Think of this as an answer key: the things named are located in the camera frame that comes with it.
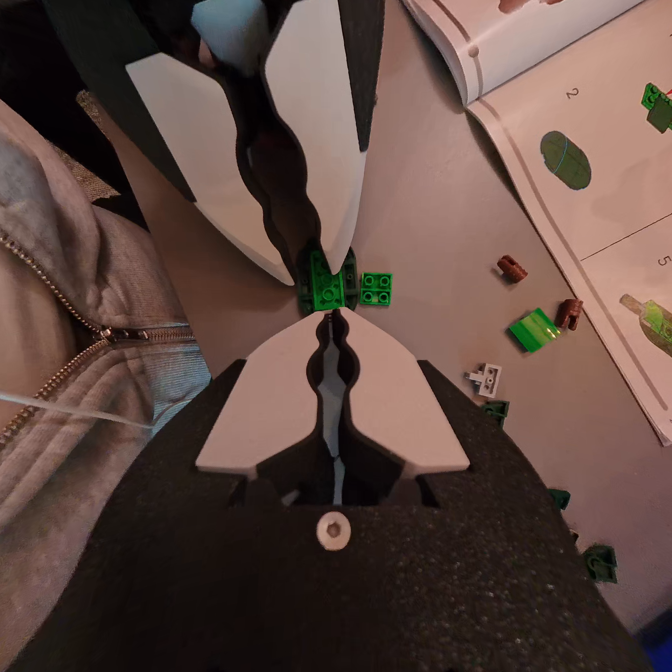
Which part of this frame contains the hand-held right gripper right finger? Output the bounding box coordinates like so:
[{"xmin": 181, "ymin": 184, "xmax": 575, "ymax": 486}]
[{"xmin": 333, "ymin": 309, "xmax": 470, "ymax": 478}]

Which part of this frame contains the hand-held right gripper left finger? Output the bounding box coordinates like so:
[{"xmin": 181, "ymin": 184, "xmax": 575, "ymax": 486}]
[{"xmin": 195, "ymin": 310, "xmax": 334, "ymax": 480}]

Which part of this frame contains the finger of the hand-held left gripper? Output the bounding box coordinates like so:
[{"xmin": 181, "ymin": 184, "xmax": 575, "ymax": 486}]
[
  {"xmin": 125, "ymin": 51, "xmax": 296, "ymax": 287},
  {"xmin": 264, "ymin": 0, "xmax": 367, "ymax": 275}
]

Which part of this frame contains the small light grey brick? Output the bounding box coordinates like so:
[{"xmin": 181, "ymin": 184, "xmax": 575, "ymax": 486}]
[{"xmin": 464, "ymin": 363, "xmax": 503, "ymax": 397}]

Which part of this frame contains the green brick assembly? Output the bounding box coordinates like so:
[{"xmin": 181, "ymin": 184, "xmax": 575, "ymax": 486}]
[{"xmin": 296, "ymin": 241, "xmax": 360, "ymax": 316}]

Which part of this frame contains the grey desk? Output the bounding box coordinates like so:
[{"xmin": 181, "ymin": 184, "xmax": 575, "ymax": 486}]
[{"xmin": 79, "ymin": 0, "xmax": 672, "ymax": 636}]

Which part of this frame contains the bright green square plate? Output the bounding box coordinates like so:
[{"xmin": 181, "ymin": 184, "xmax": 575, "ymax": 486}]
[{"xmin": 359, "ymin": 272, "xmax": 393, "ymax": 307}]

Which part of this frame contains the bright green slope brick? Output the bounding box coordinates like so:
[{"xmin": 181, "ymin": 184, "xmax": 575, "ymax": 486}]
[{"xmin": 508, "ymin": 308, "xmax": 560, "ymax": 354}]

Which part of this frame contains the small brown round brick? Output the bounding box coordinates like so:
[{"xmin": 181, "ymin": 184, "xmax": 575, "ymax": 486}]
[
  {"xmin": 496, "ymin": 254, "xmax": 529, "ymax": 284},
  {"xmin": 555, "ymin": 298, "xmax": 585, "ymax": 331}
]

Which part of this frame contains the grey zip hoodie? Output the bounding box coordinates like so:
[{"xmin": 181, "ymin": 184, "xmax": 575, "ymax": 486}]
[{"xmin": 0, "ymin": 100, "xmax": 212, "ymax": 670}]

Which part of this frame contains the open instruction booklet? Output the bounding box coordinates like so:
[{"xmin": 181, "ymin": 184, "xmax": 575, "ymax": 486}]
[{"xmin": 401, "ymin": 0, "xmax": 672, "ymax": 448}]

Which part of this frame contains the blue plastic panel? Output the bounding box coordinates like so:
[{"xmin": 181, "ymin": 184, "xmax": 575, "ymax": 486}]
[{"xmin": 637, "ymin": 613, "xmax": 672, "ymax": 672}]

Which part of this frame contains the thin white cord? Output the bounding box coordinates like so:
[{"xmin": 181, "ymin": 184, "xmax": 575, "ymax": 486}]
[{"xmin": 0, "ymin": 391, "xmax": 175, "ymax": 429}]

